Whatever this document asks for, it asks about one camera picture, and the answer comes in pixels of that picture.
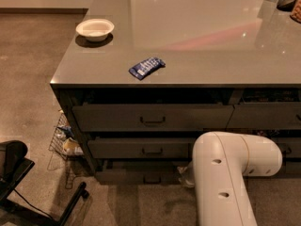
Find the wire basket with items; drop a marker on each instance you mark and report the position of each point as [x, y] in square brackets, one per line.
[64, 153]

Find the grey drawer cabinet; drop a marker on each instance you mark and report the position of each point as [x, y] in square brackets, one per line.
[217, 52]

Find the white paper bowl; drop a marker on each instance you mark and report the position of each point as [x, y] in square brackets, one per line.
[95, 30]

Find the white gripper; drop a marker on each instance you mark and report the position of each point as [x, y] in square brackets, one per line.
[187, 177]

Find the blue snack packet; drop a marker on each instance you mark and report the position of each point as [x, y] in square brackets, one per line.
[146, 67]

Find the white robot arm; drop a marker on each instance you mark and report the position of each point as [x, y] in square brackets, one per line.
[220, 162]

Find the orange woven object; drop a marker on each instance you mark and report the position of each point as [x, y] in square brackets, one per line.
[296, 11]

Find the grey drawer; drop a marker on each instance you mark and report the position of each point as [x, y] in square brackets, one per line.
[160, 147]
[289, 146]
[151, 117]
[140, 172]
[290, 169]
[266, 116]

